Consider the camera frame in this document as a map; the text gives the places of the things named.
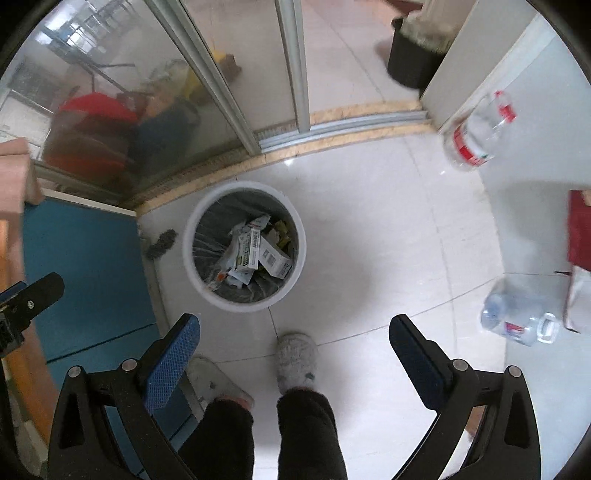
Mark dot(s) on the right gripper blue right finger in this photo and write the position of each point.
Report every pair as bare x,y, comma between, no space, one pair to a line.
422,359

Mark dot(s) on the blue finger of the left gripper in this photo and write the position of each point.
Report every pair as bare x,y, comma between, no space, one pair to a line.
22,302

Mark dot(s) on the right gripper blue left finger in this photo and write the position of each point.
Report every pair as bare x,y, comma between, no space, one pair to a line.
166,359

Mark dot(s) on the clear white label bag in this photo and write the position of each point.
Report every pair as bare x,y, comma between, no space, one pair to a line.
224,271

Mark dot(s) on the green white medicine box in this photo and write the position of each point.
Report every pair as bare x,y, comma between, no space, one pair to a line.
247,257

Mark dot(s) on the long white pink toothpaste box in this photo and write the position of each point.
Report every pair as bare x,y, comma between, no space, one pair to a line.
274,261

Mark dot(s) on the red white snack bag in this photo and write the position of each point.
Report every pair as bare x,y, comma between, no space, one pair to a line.
257,223

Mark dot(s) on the white round trash bin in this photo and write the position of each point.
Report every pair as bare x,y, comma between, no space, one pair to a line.
207,236

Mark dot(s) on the grey fluffy left slipper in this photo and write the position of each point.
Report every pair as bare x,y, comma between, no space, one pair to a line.
210,383

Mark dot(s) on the grey fluffy slipper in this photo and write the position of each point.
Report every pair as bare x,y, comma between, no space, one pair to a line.
210,383
296,363

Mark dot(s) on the blue cabinet door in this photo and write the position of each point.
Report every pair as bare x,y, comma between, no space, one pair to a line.
105,314

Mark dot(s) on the small clear water bottle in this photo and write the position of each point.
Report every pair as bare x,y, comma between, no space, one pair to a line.
518,315

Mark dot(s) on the person's black trouser legs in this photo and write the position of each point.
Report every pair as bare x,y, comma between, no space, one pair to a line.
299,433

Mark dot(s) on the green white checkered tablecloth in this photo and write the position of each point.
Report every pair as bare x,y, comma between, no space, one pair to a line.
19,184

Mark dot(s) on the grey fluffy right slipper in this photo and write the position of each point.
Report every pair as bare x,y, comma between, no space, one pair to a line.
296,363

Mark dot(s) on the glass sliding door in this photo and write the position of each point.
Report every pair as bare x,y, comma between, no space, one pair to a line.
113,98

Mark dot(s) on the clear bottle red label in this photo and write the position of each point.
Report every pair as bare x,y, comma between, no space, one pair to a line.
481,135

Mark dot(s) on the black plant pot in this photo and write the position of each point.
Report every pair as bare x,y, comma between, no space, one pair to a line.
418,49

